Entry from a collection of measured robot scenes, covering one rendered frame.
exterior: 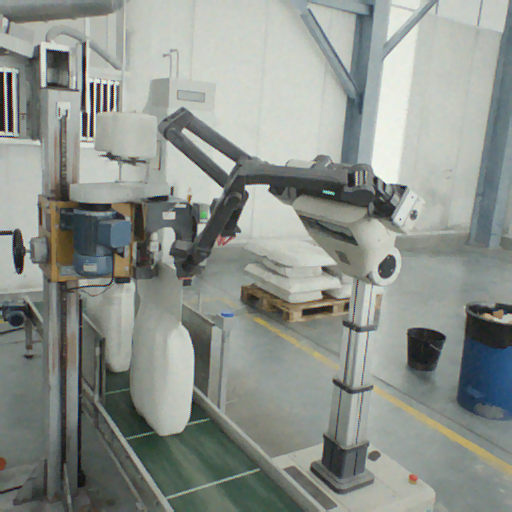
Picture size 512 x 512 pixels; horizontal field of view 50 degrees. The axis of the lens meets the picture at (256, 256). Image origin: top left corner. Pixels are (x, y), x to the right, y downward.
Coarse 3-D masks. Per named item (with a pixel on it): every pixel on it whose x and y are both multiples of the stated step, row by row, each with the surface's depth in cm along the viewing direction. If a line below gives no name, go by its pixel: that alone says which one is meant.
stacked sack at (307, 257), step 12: (276, 252) 513; (288, 252) 504; (300, 252) 507; (312, 252) 513; (324, 252) 523; (288, 264) 491; (300, 264) 492; (312, 264) 500; (324, 264) 508; (336, 264) 517
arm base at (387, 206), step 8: (384, 184) 166; (392, 184) 169; (400, 184) 171; (384, 192) 165; (392, 192) 167; (400, 192) 169; (408, 192) 169; (376, 200) 167; (384, 200) 166; (392, 200) 166; (400, 200) 168; (376, 208) 172; (384, 208) 168; (392, 208) 168; (376, 216) 172; (384, 216) 170; (392, 216) 168
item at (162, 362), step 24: (144, 288) 254; (168, 288) 231; (144, 312) 244; (168, 312) 233; (144, 336) 234; (168, 336) 223; (144, 360) 234; (168, 360) 222; (192, 360) 228; (144, 384) 235; (168, 384) 224; (192, 384) 232; (144, 408) 239; (168, 408) 227; (168, 432) 231
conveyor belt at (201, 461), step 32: (128, 384) 275; (128, 416) 245; (192, 416) 249; (160, 448) 223; (192, 448) 224; (224, 448) 226; (160, 480) 203; (192, 480) 204; (224, 480) 205; (256, 480) 207
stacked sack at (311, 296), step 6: (258, 282) 546; (264, 288) 537; (270, 288) 529; (276, 294) 521; (282, 294) 513; (294, 294) 509; (300, 294) 513; (306, 294) 516; (312, 294) 520; (318, 294) 524; (288, 300) 506; (294, 300) 506; (300, 300) 510; (306, 300) 516; (312, 300) 521
